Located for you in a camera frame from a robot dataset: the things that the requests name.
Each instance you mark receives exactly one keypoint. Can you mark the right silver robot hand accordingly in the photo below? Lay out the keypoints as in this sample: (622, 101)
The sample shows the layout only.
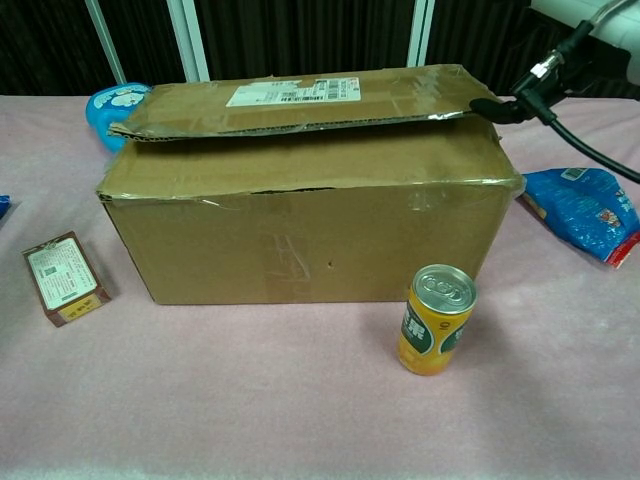
(610, 25)

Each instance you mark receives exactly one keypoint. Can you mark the brown cardboard shipping box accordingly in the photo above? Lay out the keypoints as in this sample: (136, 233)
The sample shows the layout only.
(300, 240)

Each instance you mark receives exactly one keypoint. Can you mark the blue snack bag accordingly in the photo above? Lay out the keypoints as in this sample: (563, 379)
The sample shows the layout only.
(585, 210)

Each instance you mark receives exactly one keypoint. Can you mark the yellow drink can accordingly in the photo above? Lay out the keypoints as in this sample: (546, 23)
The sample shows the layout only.
(430, 330)

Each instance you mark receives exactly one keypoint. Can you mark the blue detergent bottle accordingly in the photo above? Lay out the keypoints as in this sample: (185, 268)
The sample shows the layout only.
(107, 107)

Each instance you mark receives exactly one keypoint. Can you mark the pink table cloth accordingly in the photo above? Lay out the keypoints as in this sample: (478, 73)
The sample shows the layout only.
(250, 400)

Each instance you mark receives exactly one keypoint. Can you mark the blue cookie packet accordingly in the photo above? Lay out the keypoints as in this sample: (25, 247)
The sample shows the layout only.
(4, 205)

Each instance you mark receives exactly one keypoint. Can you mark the white frame post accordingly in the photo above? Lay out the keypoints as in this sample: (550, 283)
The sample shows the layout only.
(421, 30)
(190, 40)

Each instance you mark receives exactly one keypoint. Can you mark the thin grey frame post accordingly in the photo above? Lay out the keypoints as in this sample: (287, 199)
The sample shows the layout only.
(106, 42)

